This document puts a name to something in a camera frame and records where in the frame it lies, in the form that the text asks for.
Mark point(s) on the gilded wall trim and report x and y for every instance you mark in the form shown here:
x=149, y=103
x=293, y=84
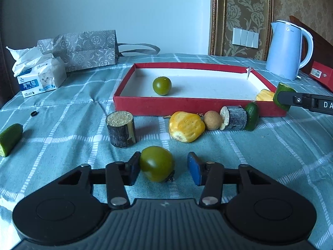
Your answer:
x=216, y=18

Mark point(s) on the red shallow cardboard box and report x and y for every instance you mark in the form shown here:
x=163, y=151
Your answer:
x=197, y=84

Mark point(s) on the lying wood log piece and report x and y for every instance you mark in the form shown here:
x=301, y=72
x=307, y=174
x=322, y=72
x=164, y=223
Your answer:
x=236, y=118

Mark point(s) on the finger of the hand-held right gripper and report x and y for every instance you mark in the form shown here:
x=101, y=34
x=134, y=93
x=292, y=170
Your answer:
x=307, y=101

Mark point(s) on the green tomato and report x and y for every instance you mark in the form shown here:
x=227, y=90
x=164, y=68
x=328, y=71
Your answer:
x=161, y=86
x=157, y=162

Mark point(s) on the light blue electric kettle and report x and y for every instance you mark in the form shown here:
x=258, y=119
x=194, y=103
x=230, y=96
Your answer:
x=283, y=49

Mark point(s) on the red flat box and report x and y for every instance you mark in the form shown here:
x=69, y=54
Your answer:
x=322, y=74

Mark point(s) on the yellow peeled fruit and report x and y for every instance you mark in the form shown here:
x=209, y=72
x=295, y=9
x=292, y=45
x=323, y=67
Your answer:
x=186, y=126

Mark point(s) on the grey patterned gift bag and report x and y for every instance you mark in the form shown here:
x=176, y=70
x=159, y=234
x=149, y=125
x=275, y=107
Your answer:
x=85, y=49

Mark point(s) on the brown wooden headboard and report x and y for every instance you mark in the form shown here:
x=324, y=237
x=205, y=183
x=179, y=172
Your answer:
x=322, y=44

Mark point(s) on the upright wood log piece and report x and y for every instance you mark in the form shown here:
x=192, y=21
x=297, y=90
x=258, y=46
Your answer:
x=121, y=132

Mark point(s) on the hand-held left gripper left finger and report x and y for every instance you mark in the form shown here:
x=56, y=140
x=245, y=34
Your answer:
x=133, y=169

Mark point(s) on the brown longan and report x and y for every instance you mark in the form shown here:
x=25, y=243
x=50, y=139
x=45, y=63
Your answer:
x=212, y=120

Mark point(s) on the green cucumber piece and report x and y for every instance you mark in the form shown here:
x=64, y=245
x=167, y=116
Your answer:
x=10, y=139
x=282, y=88

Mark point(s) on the white wall switch panel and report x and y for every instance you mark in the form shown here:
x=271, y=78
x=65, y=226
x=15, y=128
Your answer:
x=245, y=37

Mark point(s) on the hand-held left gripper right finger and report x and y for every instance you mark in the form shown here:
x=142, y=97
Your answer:
x=194, y=168

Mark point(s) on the white tissue pack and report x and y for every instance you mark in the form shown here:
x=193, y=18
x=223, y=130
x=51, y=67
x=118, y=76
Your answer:
x=39, y=78

